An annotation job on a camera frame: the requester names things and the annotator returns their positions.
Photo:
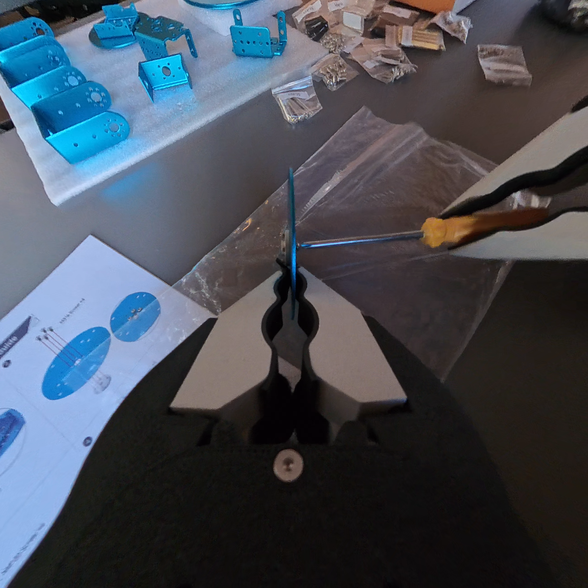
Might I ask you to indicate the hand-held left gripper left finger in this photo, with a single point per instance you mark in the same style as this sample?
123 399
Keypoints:
225 363

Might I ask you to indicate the single clear hardware bag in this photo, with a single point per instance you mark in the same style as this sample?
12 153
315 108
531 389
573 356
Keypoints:
505 64

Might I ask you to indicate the clear plastic bag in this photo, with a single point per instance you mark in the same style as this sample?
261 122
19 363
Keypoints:
390 183

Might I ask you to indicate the pile of small screw bags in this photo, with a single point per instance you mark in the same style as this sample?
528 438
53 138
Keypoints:
381 50

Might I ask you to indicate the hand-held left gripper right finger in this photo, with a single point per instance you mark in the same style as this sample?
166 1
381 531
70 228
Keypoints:
358 358

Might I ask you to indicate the small blue U bracket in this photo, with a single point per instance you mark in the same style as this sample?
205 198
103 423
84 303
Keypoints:
165 76

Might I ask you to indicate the white assembly instruction sheet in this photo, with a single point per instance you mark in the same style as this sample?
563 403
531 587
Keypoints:
92 275

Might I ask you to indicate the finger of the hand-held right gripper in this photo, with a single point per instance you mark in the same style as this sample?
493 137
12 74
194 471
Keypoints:
551 239
528 160

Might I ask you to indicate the blue angled bracket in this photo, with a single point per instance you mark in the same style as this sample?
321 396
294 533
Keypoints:
112 30

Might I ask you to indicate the dark crinkled plastic bag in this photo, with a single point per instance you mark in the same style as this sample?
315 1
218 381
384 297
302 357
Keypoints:
565 11

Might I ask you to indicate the white foam sheet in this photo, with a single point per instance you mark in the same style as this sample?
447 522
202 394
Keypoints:
206 101

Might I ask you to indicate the blue round metal disc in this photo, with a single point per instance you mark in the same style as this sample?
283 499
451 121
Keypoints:
292 220

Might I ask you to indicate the orange and white cardboard box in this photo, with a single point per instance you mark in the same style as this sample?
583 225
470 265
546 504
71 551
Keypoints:
432 4

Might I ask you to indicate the wide blue perforated bracket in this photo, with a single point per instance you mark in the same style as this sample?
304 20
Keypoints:
252 41

